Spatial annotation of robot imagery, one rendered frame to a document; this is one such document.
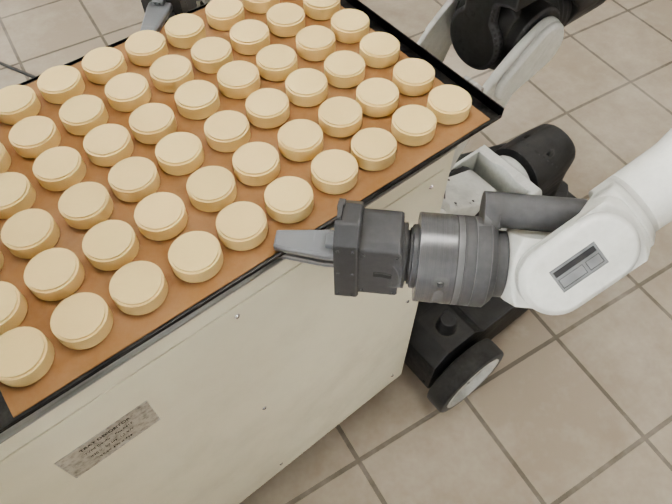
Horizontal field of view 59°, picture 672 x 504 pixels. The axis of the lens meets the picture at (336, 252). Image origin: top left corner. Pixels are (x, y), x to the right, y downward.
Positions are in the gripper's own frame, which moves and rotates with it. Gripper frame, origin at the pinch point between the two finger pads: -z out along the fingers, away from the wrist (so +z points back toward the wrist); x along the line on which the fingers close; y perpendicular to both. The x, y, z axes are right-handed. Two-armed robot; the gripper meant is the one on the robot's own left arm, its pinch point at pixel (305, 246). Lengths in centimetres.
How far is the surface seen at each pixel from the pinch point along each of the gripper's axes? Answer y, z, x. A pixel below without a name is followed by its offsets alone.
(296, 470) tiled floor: 1, -7, -90
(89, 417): 16.1, -20.9, -11.4
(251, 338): 2.4, -7.5, -18.2
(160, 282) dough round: 6.9, -12.3, 2.3
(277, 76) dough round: -23.5, -6.8, 0.8
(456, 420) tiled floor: -14, 29, -91
